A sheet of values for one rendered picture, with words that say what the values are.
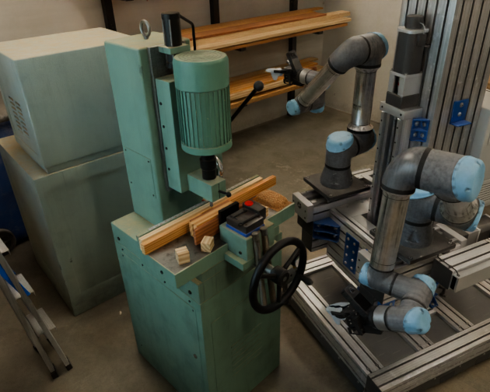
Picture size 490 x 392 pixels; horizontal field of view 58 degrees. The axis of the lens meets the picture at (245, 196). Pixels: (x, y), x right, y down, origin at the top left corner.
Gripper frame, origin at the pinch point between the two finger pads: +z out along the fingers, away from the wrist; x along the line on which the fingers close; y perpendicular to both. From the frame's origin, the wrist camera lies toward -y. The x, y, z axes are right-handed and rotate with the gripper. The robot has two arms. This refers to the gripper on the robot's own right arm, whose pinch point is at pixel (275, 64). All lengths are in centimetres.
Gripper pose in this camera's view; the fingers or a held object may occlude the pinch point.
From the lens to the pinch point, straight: 243.2
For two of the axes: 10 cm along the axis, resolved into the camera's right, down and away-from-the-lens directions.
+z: -6.3, -3.8, 6.8
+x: 7.6, -4.5, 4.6
